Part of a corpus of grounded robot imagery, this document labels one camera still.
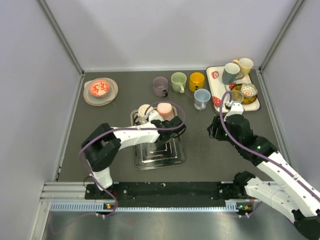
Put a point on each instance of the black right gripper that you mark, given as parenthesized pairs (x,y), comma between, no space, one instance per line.
(216,124)

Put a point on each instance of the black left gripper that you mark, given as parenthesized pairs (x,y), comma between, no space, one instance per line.
(163,122)

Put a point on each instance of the pink ceramic mug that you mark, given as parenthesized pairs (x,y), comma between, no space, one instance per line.
(165,110)

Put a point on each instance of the cream ceramic mug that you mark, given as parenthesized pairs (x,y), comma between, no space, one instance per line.
(143,113)

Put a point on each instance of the light grey ceramic mug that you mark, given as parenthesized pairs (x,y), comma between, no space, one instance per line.
(201,98)

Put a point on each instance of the purple ceramic mug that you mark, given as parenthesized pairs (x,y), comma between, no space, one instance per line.
(161,86)

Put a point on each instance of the yellow ceramic mug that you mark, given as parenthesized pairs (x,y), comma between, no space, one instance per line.
(196,81)

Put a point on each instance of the light green ceramic mug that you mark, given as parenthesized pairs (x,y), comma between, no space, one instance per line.
(178,82)

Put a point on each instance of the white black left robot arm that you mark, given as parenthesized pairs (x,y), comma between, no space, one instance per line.
(102,146)

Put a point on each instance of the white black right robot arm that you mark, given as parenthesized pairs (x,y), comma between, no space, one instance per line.
(293,197)

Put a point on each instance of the dark grey tall mug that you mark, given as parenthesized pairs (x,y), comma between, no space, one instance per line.
(231,73)

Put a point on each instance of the pale yellow mug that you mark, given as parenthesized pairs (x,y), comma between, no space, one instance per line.
(245,65)

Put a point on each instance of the silver metal tray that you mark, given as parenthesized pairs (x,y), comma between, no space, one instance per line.
(147,156)

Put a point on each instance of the clear glass cup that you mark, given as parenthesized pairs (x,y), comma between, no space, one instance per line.
(236,96)

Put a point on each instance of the strawberry print white tray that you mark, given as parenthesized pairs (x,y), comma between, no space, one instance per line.
(217,89)

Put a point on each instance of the yellow ceramic bowl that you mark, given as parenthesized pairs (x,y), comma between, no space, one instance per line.
(246,100)

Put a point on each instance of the blue patterned small bowl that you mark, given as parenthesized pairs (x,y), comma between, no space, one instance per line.
(249,90)

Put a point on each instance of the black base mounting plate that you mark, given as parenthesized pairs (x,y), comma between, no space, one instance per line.
(177,194)

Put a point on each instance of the grey ceramic plate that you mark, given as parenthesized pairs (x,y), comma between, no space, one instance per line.
(97,102)

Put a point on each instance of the red patterned bowl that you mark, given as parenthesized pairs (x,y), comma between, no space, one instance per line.
(99,88)

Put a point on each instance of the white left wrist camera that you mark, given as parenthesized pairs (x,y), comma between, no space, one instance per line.
(154,115)

